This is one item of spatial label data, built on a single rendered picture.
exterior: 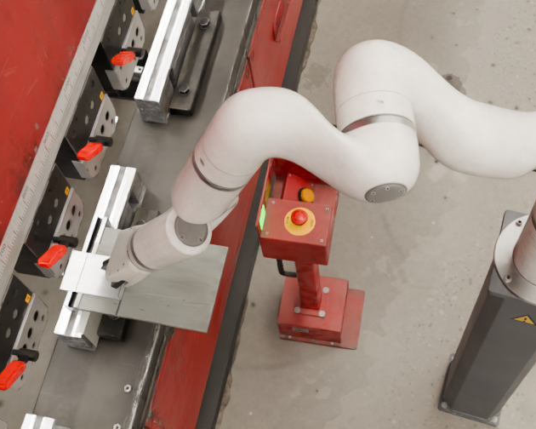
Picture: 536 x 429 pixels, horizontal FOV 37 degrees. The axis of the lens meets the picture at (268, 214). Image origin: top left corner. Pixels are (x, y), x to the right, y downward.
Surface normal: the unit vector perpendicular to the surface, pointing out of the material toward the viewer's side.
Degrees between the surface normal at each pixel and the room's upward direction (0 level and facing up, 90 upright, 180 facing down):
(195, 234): 41
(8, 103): 90
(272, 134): 57
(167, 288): 0
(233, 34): 0
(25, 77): 90
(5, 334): 90
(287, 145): 70
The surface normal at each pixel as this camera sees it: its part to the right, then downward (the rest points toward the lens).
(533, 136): 0.47, -0.10
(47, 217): 0.97, 0.15
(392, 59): 0.39, -0.45
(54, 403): -0.09, -0.44
